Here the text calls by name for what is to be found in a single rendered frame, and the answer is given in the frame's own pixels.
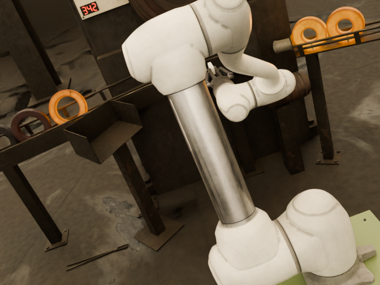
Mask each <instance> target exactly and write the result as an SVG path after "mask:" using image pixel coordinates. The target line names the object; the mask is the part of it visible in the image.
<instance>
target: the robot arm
mask: <svg viewBox="0 0 380 285"><path fill-rule="evenodd" d="M251 30H252V14H251V8H250V7H249V4H248V2H247V0H198V1H196V2H193V3H191V4H189V5H186V6H183V7H179V8H175V9H173V10H170V11H168V12H166V13H164V14H161V15H159V16H157V17H154V18H152V19H150V20H148V21H147V22H146V23H144V24H143V25H141V26H140V27H138V28H137V29H136V30H135V31H134V32H133V33H132V34H131V35H130V36H129V38H127V39H126V41H125V42H124V43H123V45H122V50H123V54H124V58H125V60H126V64H127V67H128V70H129V72H130V74H131V76H132V77H133V78H134V79H136V80H137V81H139V82H142V83H149V82H152V84H153V85H154V86H155V87H156V88H157V89H158V91H159V92H160V93H162V94H163V95H167V96H168V100H169V102H170V105H171V107H172V110H173V112H174V114H175V117H176V119H177V121H178V123H179V126H180V129H181V131H182V133H183V136H184V138H185V140H186V143H187V145H188V147H189V150H190V151H191V153H192V156H193V158H194V160H195V163H196V165H197V168H198V170H199V172H200V175H201V177H202V179H203V182H204V184H205V187H206V189H207V191H208V194H209V196H210V199H211V201H212V203H213V205H214V208H215V211H216V212H217V215H218V218H219V222H218V224H217V228H216V230H215V237H216V241H217V244H216V245H214V246H212V248H211V250H210V253H209V260H208V264H209V268H210V271H211V273H212V275H213V277H214V279H215V281H216V283H217V284H218V285H277V284H279V283H282V282H284V281H285V280H288V279H290V278H292V277H293V276H295V275H297V274H299V273H302V274H303V276H304V279H305V281H306V283H307V285H371V284H373V283H374V282H375V278H374V275H373V274H372V273H371V272H370V271H369V270H368V269H367V268H366V266H365V265H364V263H363V261H365V260H367V259H368V258H371V257H373V256H374V255H376V254H377V253H376V251H375V248H374V246H373V245H364V246H359V247H356V242H355V235H354V231H353V228H352V224H351V220H350V218H349V216H348V214H347V212H346V211H345V209H344V208H343V207H342V206H341V204H340V203H339V202H338V201H337V200H336V199H335V198H334V197H333V196H332V195H331V194H329V193H328V192H326V191H323V190H320V189H309V190H306V191H304V192H301V193H299V194H298V195H296V196H295V197H294V198H293V199H292V200H291V201H290V203H289V204H288V206H287V209H286V211H285V212H284V213H283V214H281V215H280V216H279V217H278V218H277V219H276V220H274V221H271V219H270V218H269V216H268V214H267V213H266V212H265V211H263V210H261V209H259V208H257V207H255V206H254V203H253V201H252V198H251V196H250V194H249V191H248V188H247V186H246V183H245V181H244V178H243V176H242V174H241V171H240V168H239V165H238V163H237V161H236V158H235V156H234V153H233V151H232V148H231V145H230V143H229V141H228V138H227V136H226V133H225V131H224V128H223V126H222V123H221V120H220V118H219V115H218V113H217V110H216V108H215V106H214V103H213V100H212V98H211V95H210V93H209V90H208V87H211V88H213V93H214V95H215V97H216V100H217V105H218V107H219V109H220V111H221V112H222V114H223V115H224V116H225V117H226V118H227V119H229V120H230V121H233V122H240V121H242V120H244V119H245V118H246V117H247V115H248V114H249V111H250V110H252V109H254V108H256V107H259V106H264V105H267V104H270V103H273V102H275V101H278V100H281V99H282V98H285V97H286V96H288V95H289V94H290V93H291V92H292V91H293V90H294V88H295V85H296V80H295V77H294V75H293V74H292V73H291V72H290V71H288V70H278V69H277V68H276V67H275V66H274V65H273V64H271V63H269V62H265V61H262V60H260V59H257V58H254V57H251V56H248V55H246V54H243V52H244V50H245V48H246V46H247V44H248V41H249V36H250V34H251ZM216 53H217V54H218V56H219V58H220V60H221V62H222V64H223V65H224V66H225V67H226V68H227V69H229V70H230V71H233V72H236V73H239V74H244V75H249V76H254V78H253V79H252V80H250V81H247V82H245V83H241V84H234V83H233V81H231V80H230V79H233V78H234V76H233V73H232V72H228V71H227V70H225V69H224V68H222V67H219V68H216V66H213V65H212V64H211V62H209V63H208V67H209V68H208V72H207V71H206V65H205V58H207V57H209V56H211V55H213V54H216ZM214 74H216V75H217V77H215V75H214ZM222 75H224V76H222ZM209 76H211V78H212V81H211V82H210V83H209ZM204 78H205V80H204Z"/></svg>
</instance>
